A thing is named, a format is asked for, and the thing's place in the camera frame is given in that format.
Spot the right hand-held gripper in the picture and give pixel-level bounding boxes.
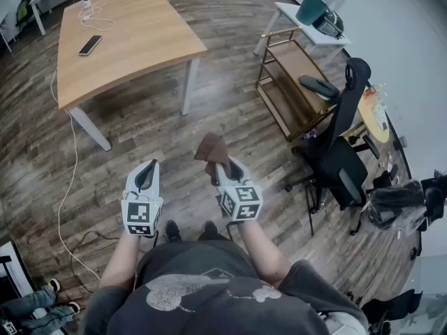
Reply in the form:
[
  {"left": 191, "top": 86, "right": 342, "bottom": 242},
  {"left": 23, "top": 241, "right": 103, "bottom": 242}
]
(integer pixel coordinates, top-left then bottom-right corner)
[{"left": 214, "top": 156, "right": 264, "bottom": 225}]

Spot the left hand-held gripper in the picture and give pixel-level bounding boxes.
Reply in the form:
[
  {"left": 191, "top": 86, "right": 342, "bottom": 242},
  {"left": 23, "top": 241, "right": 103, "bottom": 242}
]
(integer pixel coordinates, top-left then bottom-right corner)
[{"left": 121, "top": 158, "right": 164, "bottom": 239}]

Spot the brown cloth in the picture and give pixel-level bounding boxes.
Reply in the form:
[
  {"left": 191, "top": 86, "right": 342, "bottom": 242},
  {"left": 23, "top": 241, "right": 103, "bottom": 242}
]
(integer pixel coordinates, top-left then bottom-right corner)
[{"left": 193, "top": 132, "right": 233, "bottom": 186}]

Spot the person's right forearm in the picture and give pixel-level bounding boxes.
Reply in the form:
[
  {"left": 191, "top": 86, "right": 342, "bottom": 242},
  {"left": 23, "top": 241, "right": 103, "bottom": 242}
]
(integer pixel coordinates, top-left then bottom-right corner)
[{"left": 239, "top": 220, "right": 293, "bottom": 289}]

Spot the person's left forearm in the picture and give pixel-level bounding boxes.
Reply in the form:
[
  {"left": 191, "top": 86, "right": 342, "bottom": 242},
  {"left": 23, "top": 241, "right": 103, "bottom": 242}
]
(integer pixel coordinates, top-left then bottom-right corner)
[{"left": 99, "top": 232, "right": 147, "bottom": 289}]

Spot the wooden table with white legs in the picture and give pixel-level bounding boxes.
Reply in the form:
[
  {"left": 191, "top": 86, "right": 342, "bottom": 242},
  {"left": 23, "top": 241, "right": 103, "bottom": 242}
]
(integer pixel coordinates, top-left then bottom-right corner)
[{"left": 57, "top": 0, "right": 209, "bottom": 152}]

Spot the person's left black shoe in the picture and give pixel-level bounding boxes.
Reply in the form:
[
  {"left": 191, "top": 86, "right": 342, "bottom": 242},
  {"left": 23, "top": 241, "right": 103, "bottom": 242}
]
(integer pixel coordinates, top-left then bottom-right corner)
[{"left": 163, "top": 220, "right": 182, "bottom": 243}]

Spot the black office chair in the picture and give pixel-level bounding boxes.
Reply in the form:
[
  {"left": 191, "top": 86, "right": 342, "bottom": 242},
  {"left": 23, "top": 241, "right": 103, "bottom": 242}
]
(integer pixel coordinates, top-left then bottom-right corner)
[{"left": 284, "top": 57, "right": 381, "bottom": 237}]

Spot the black slipper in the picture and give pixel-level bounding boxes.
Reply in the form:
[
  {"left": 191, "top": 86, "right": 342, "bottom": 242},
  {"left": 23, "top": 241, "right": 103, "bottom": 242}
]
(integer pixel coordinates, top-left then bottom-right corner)
[{"left": 299, "top": 74, "right": 340, "bottom": 101}]

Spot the gold-framed rattan shelf cart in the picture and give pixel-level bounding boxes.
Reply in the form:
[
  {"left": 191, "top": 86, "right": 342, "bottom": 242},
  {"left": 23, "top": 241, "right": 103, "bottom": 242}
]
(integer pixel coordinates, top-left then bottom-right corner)
[{"left": 254, "top": 26, "right": 338, "bottom": 142}]

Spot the person's dark grey t-shirt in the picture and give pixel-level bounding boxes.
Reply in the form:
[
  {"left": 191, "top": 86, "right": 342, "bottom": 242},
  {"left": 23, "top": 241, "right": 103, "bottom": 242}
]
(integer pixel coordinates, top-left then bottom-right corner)
[{"left": 78, "top": 239, "right": 369, "bottom": 335}]

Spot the black smartphone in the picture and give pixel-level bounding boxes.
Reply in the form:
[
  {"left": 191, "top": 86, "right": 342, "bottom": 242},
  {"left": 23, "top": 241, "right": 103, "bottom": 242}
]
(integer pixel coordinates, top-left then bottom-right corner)
[{"left": 78, "top": 35, "right": 103, "bottom": 57}]

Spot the round yellow table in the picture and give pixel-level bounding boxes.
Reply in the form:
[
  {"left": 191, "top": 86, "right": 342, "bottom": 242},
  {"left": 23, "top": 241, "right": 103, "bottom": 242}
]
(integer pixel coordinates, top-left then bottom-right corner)
[{"left": 358, "top": 85, "right": 390, "bottom": 144}]

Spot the plastic-wrapped black chair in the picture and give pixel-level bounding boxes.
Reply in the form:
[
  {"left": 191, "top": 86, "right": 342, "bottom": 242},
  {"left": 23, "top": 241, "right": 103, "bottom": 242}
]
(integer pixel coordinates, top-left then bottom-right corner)
[{"left": 362, "top": 178, "right": 446, "bottom": 230}]

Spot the white side table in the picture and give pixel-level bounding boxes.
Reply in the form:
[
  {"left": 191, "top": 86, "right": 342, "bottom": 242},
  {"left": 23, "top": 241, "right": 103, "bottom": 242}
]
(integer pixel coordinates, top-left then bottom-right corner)
[{"left": 254, "top": 1, "right": 352, "bottom": 57}]

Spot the black helmet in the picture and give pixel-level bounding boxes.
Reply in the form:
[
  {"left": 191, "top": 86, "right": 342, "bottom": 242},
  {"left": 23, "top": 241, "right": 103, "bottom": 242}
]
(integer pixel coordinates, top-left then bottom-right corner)
[{"left": 312, "top": 8, "right": 345, "bottom": 40}]

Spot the teal bin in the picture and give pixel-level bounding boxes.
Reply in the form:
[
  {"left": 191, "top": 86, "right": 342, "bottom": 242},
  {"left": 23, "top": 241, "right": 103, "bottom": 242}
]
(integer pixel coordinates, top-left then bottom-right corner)
[{"left": 295, "top": 0, "right": 329, "bottom": 27}]

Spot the green chair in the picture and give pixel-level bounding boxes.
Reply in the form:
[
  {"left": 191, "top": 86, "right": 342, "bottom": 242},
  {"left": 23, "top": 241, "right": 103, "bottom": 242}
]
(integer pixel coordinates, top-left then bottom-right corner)
[{"left": 15, "top": 0, "right": 38, "bottom": 33}]

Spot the long white floor cable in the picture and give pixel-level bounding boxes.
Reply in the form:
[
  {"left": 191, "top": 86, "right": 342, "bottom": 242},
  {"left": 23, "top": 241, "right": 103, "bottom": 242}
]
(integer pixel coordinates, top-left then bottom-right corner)
[{"left": 50, "top": 67, "right": 102, "bottom": 282}]

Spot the white charger cable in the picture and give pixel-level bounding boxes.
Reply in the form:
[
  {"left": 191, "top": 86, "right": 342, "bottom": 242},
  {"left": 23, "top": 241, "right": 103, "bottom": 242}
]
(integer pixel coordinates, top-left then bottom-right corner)
[{"left": 78, "top": 0, "right": 116, "bottom": 31}]

